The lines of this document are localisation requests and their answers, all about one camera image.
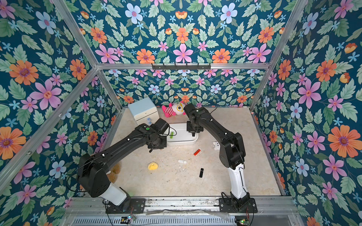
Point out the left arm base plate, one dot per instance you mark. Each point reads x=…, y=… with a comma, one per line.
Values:
x=130, y=205

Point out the black usb drive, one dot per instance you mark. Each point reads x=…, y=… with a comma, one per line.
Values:
x=201, y=172

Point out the white storage box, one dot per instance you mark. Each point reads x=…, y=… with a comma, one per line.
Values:
x=181, y=136

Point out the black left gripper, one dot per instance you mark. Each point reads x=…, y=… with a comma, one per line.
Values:
x=164, y=145

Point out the brown teddy bear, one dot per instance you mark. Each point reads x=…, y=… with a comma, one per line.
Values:
x=113, y=173

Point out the black hook rail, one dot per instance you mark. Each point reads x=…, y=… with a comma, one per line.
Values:
x=186, y=66

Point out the light blue mini drawer cabinet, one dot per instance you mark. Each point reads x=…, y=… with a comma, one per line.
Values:
x=144, y=111

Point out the pink striped plush toy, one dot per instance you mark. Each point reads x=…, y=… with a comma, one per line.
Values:
x=173, y=109

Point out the yellow plush chick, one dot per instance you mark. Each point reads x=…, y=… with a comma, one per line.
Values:
x=153, y=166

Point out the small white plush toy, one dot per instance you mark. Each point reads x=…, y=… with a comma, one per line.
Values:
x=216, y=146

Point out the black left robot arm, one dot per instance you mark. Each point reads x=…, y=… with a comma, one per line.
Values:
x=93, y=169

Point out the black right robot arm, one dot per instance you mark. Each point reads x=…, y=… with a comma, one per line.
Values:
x=231, y=154

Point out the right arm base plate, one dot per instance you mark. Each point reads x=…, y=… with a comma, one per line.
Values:
x=232, y=206

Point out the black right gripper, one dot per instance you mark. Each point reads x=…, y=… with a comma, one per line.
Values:
x=193, y=129

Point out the red rectangular usb drive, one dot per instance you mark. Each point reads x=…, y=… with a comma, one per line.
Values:
x=197, y=152

